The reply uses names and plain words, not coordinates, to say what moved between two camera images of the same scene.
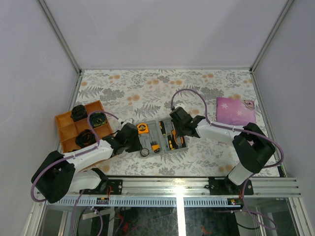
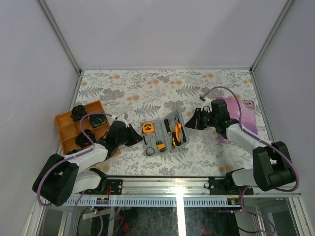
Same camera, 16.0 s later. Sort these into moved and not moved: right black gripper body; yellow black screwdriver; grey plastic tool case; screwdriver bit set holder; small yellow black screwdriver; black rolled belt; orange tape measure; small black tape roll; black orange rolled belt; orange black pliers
Moved: yellow black screwdriver; small black tape roll; right black gripper body; screwdriver bit set holder; orange black pliers; orange tape measure; small yellow black screwdriver
Not moved: black orange rolled belt; black rolled belt; grey plastic tool case
